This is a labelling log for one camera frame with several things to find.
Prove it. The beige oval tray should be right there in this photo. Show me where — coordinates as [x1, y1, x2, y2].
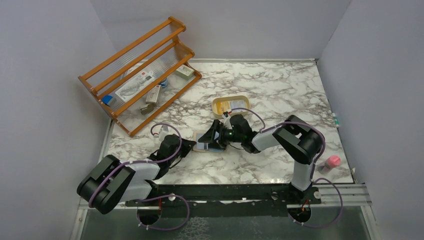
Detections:
[211, 95, 251, 119]

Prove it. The green white small tube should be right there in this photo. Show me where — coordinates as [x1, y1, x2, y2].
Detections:
[332, 112, 340, 128]

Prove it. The white printed packet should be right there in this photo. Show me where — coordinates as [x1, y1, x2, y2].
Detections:
[114, 71, 156, 102]

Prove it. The blue white round jar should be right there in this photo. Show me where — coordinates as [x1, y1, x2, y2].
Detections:
[159, 78, 168, 89]

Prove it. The tan leather card holder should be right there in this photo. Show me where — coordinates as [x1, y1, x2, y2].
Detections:
[193, 131, 226, 153]

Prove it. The orange wooden rack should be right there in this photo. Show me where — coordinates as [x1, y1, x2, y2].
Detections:
[78, 16, 202, 137]

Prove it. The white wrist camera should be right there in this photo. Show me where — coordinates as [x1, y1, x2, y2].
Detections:
[222, 112, 233, 130]
[158, 125, 169, 141]

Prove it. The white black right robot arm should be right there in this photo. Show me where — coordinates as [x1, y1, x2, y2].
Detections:
[197, 114, 326, 204]

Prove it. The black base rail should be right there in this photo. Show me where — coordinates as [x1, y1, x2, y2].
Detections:
[124, 183, 322, 218]

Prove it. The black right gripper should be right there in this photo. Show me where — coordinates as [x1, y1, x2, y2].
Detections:
[198, 119, 243, 150]

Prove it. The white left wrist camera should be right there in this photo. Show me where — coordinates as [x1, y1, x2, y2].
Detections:
[158, 125, 169, 141]

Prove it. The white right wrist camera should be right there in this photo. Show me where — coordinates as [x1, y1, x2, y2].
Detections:
[222, 112, 233, 130]

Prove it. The blue grey eraser block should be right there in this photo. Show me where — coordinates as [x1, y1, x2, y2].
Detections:
[101, 95, 114, 106]

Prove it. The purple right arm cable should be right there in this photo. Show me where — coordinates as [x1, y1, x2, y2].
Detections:
[225, 107, 344, 229]

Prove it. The grey blue credit card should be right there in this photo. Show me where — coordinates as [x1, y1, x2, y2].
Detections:
[229, 99, 246, 112]

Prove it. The gold credit card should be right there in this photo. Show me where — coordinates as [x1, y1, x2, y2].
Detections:
[216, 100, 231, 115]

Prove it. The pink bottle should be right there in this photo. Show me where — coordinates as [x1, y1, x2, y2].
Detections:
[318, 155, 341, 175]

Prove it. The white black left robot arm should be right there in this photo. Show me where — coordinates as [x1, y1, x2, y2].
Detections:
[76, 134, 196, 215]

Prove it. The grey olive small object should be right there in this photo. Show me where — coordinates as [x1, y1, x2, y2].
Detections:
[140, 103, 156, 116]

